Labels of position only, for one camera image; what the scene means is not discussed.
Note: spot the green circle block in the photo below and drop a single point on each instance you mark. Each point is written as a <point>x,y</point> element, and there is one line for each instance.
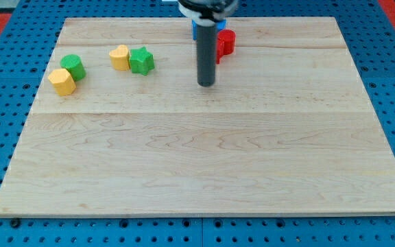
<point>73,64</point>

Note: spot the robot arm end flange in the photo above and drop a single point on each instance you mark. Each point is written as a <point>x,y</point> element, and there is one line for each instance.
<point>207,12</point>

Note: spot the green star block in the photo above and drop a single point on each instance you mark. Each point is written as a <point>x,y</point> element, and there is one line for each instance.
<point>141,61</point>

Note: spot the wooden board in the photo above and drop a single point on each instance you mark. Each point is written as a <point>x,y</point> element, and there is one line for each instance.
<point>287,130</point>

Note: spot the red block behind rod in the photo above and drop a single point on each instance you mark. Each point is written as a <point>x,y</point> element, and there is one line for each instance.
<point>219,50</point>

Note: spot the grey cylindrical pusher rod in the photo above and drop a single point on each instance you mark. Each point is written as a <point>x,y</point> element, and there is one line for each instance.
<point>206,40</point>

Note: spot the red cylinder block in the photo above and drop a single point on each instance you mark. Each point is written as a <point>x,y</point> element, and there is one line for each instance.
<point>229,38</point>

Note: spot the yellow heart block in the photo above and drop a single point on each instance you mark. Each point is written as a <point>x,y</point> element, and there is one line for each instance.
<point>120,58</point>

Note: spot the blue block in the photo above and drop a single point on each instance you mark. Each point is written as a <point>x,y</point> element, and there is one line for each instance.
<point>220,26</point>

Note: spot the yellow hexagon block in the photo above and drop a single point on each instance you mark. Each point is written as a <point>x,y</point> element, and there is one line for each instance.
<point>62,82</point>

